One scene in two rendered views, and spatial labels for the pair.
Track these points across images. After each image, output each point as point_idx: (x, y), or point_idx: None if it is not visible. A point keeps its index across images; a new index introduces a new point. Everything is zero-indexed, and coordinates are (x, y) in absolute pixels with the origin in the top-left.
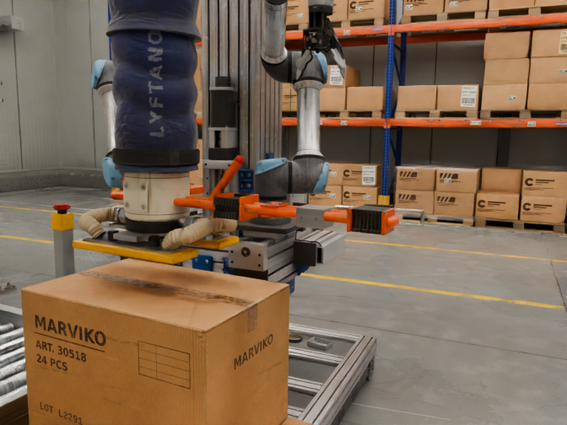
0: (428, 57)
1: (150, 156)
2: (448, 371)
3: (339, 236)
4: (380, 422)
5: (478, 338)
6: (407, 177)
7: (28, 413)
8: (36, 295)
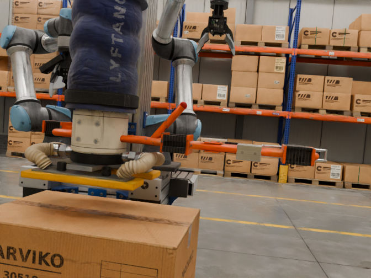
0: (194, 66)
1: (109, 97)
2: (241, 273)
3: (195, 176)
4: None
5: (252, 250)
6: None
7: None
8: None
